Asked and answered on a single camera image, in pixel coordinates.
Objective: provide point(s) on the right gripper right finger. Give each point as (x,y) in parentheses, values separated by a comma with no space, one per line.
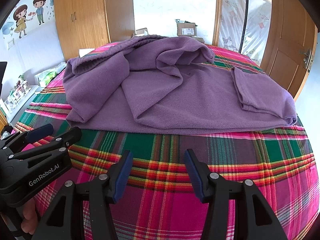
(254,218)

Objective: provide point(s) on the metal door handle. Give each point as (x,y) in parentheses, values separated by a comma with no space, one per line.
(307,59)

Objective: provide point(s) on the wooden door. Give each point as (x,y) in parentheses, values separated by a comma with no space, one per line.
(291,30)

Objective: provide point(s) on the wooden wardrobe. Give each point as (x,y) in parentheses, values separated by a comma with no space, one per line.
(83,24)

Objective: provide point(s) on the curtain with cartoon prints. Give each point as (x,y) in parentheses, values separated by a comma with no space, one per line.
(244,27)

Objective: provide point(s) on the purple fleece garment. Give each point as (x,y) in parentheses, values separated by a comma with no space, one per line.
(169,85)

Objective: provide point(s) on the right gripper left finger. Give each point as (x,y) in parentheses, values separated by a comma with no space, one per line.
(64,217)

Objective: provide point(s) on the white small box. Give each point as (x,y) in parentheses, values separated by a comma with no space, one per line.
(141,32)

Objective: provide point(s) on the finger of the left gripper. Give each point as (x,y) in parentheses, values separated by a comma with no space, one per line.
(18,141)
(63,141)

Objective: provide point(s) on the person's left hand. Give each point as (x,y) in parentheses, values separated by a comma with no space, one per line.
(30,219)

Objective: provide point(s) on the cardboard box with label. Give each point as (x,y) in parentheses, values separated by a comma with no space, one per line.
(186,29)

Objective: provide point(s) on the green tissue pack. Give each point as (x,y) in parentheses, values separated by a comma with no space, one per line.
(45,77)

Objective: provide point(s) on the cartoon couple wall sticker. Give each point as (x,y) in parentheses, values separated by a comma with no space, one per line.
(21,16)

